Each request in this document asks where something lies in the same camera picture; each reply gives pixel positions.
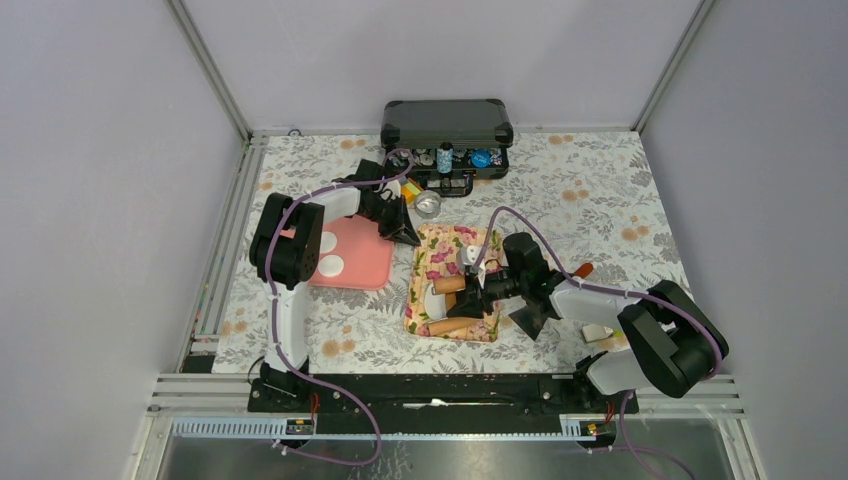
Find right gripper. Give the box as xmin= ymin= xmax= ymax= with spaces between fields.
xmin=446 ymin=270 xmax=528 ymax=321

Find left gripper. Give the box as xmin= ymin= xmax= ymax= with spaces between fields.
xmin=359 ymin=194 xmax=419 ymax=246

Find wooden double-ended rolling pin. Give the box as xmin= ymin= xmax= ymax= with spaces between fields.
xmin=426 ymin=275 xmax=483 ymax=337

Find white dough ball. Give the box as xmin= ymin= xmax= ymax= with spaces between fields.
xmin=423 ymin=286 xmax=448 ymax=320

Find floral yellow tray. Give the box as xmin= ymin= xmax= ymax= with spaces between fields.
xmin=403 ymin=224 xmax=502 ymax=343

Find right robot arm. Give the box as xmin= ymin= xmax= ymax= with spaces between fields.
xmin=427 ymin=232 xmax=729 ymax=412

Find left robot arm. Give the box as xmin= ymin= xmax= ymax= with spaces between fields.
xmin=249 ymin=159 xmax=421 ymax=411

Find white dough wrapper upper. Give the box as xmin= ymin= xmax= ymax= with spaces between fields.
xmin=320 ymin=231 xmax=338 ymax=254

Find white dough wrapper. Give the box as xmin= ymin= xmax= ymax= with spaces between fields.
xmin=320 ymin=231 xmax=338 ymax=254
xmin=317 ymin=255 xmax=345 ymax=278

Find white dough wrapper lower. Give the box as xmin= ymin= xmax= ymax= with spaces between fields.
xmin=317 ymin=255 xmax=345 ymax=278

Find orange green sticky notes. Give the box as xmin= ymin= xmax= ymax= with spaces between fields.
xmin=400 ymin=181 xmax=423 ymax=204

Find pink plastic tray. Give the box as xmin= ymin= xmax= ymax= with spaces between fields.
xmin=309 ymin=216 xmax=394 ymax=291

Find blue white chip stack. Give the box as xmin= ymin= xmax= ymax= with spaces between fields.
xmin=436 ymin=142 xmax=454 ymax=175

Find blue small blind button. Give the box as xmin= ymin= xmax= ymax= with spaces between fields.
xmin=470 ymin=149 xmax=492 ymax=168

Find black poker chip case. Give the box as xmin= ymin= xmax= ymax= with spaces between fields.
xmin=380 ymin=98 xmax=515 ymax=197

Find white green eraser block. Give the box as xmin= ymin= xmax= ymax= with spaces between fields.
xmin=580 ymin=324 xmax=623 ymax=344

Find round metal cutter ring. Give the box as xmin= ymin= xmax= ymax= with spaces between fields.
xmin=414 ymin=190 xmax=444 ymax=219

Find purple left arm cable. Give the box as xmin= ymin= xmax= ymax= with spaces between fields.
xmin=263 ymin=148 xmax=419 ymax=469

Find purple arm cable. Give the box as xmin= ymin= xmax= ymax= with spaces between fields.
xmin=473 ymin=205 xmax=725 ymax=480
xmin=263 ymin=148 xmax=419 ymax=469

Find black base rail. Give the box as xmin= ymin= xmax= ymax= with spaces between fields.
xmin=247 ymin=373 xmax=639 ymax=436

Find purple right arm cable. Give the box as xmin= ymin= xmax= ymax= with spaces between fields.
xmin=473 ymin=205 xmax=725 ymax=480

